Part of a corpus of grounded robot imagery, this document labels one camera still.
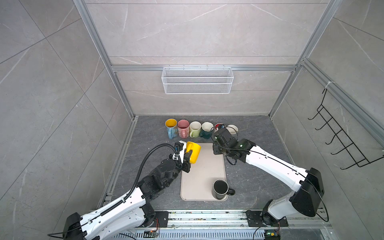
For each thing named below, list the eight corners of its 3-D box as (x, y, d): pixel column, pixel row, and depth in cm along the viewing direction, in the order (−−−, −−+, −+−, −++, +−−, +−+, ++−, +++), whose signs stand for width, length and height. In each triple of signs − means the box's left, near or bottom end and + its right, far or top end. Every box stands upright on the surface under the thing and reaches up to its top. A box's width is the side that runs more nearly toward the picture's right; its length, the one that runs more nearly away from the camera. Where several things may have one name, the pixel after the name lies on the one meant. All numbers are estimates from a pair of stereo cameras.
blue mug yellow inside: (170, 141, 105) (168, 132, 97) (165, 130, 112) (163, 120, 104) (181, 138, 108) (180, 128, 99) (176, 126, 114) (174, 116, 106)
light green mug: (189, 141, 106) (189, 132, 98) (190, 130, 112) (189, 121, 104) (201, 141, 106) (201, 132, 98) (200, 130, 112) (201, 121, 104)
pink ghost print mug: (177, 143, 106) (176, 132, 96) (179, 130, 113) (177, 119, 104) (189, 143, 106) (188, 132, 96) (189, 130, 113) (189, 119, 104)
